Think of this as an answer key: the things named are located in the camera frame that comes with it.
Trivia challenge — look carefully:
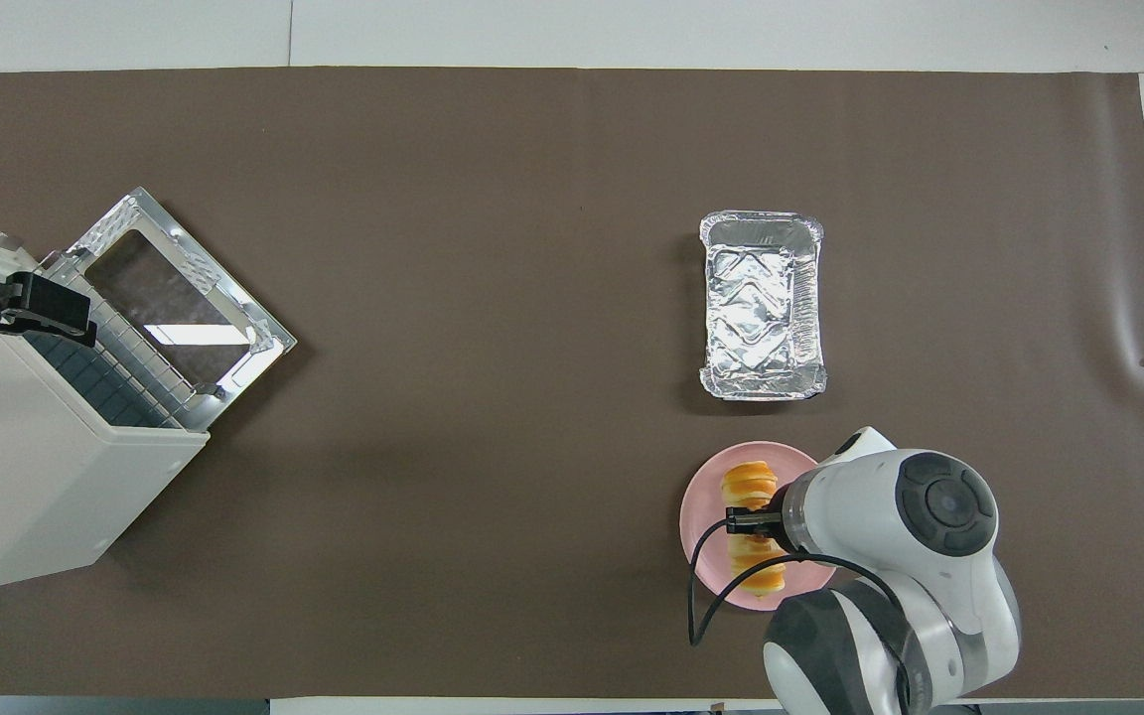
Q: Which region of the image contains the golden ridged bread loaf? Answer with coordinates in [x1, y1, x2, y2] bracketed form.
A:
[721, 462, 791, 599]

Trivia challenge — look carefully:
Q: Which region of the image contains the aluminium foil tray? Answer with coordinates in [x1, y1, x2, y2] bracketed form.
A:
[699, 210, 828, 402]

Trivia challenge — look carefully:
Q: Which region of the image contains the cream toaster oven body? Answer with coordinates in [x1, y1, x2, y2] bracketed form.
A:
[0, 214, 211, 594]

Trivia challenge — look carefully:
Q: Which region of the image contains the pink round plate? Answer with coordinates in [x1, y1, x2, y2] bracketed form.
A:
[679, 441, 846, 612]

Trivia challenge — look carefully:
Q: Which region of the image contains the brown table mat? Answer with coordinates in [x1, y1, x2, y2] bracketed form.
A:
[0, 68, 1144, 699]

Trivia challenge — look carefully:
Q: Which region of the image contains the oven wire rack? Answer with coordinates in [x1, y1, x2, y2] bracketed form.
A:
[21, 253, 211, 430]

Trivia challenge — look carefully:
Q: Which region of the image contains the glass oven door silver frame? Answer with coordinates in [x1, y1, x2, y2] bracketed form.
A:
[66, 187, 297, 430]

